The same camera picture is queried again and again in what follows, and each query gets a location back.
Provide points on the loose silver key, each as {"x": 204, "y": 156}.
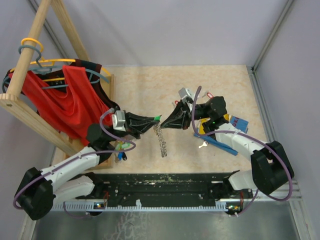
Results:
{"x": 204, "y": 144}

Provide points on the aluminium frame rail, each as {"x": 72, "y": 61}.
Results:
{"x": 287, "y": 70}

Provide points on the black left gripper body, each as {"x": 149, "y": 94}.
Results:
{"x": 123, "y": 133}

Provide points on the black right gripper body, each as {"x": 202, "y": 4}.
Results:
{"x": 200, "y": 112}

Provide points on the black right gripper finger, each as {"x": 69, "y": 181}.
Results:
{"x": 175, "y": 124}
{"x": 181, "y": 113}

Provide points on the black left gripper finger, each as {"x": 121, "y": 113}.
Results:
{"x": 134, "y": 119}
{"x": 139, "y": 127}

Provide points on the green key tag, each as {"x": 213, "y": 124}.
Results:
{"x": 157, "y": 118}

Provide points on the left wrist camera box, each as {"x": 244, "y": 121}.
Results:
{"x": 119, "y": 120}

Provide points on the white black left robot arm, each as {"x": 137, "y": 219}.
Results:
{"x": 40, "y": 190}

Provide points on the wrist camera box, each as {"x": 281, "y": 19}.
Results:
{"x": 119, "y": 120}
{"x": 186, "y": 95}

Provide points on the teal clothes hanger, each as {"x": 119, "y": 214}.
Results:
{"x": 55, "y": 78}

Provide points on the yellow clothes hanger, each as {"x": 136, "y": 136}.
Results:
{"x": 40, "y": 60}

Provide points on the steel key ring disc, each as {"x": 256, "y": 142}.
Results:
{"x": 162, "y": 143}

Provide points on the red shirt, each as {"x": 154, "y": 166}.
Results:
{"x": 71, "y": 112}

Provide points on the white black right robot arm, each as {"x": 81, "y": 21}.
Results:
{"x": 270, "y": 166}

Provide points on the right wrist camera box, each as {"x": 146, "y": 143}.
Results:
{"x": 186, "y": 95}

